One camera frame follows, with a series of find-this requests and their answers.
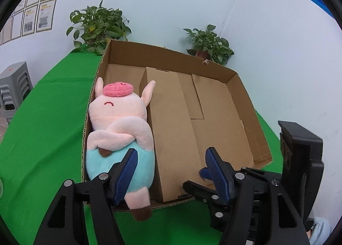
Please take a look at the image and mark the small potted green plant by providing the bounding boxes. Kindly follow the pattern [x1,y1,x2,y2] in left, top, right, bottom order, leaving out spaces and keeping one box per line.
[183,24,235,66]

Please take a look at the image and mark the large grey plastic stool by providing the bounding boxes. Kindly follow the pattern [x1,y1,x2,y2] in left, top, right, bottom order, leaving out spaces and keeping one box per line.
[0,61,34,125]

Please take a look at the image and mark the cardboard tray box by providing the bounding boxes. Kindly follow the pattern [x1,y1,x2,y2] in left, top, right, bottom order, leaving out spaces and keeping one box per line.
[81,39,273,210]

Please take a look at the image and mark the large potted green plant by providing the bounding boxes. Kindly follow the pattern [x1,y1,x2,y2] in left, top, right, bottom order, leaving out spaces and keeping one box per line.
[66,0,132,56]

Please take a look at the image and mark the wall of framed certificates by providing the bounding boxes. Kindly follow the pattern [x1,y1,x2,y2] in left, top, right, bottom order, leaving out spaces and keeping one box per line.
[0,0,67,46]

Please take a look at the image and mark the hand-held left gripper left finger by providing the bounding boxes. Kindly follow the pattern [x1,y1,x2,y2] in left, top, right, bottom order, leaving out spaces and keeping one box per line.
[33,148,139,245]

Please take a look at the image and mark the person's jeans leg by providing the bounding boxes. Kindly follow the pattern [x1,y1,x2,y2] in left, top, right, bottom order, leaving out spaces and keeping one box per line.
[307,217,332,245]

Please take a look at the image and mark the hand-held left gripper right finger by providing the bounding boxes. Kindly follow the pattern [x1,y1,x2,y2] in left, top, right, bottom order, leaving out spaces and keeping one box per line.
[205,147,310,245]

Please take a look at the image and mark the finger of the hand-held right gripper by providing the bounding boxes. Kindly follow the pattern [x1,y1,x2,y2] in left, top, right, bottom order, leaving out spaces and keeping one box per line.
[183,180,233,231]
[198,166,284,181]

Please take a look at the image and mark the pink pig plush toy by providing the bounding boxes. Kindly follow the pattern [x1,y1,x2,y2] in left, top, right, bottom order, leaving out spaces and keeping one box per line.
[85,77,156,222]

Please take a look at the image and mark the long cardboard box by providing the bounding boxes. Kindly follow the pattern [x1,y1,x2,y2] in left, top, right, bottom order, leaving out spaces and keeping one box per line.
[139,67,214,203]

